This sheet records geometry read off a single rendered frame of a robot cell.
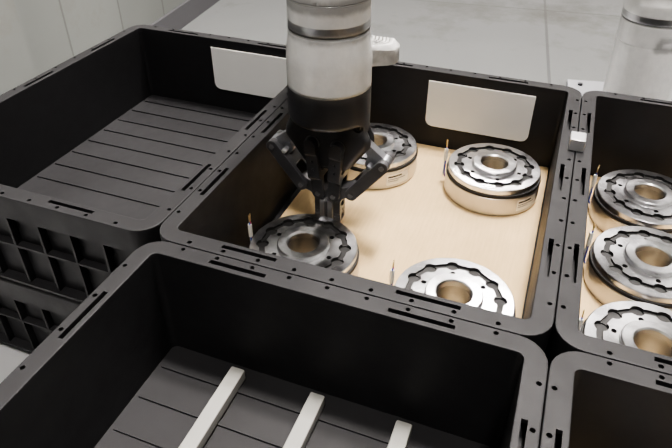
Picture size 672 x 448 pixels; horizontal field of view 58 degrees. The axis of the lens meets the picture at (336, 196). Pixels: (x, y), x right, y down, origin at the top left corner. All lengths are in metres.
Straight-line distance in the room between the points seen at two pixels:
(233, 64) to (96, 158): 0.22
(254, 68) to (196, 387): 0.46
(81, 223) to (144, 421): 0.16
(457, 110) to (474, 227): 0.17
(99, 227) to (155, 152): 0.30
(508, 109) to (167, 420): 0.50
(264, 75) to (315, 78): 0.33
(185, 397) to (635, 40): 0.71
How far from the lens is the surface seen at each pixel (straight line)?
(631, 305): 0.57
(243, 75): 0.85
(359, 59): 0.52
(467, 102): 0.76
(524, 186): 0.68
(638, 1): 0.92
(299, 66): 0.52
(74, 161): 0.82
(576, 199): 0.55
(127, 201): 0.72
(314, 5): 0.49
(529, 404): 0.38
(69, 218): 0.54
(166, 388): 0.52
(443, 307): 0.42
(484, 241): 0.64
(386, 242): 0.63
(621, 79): 0.95
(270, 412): 0.49
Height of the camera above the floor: 1.23
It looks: 35 degrees down
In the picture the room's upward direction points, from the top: straight up
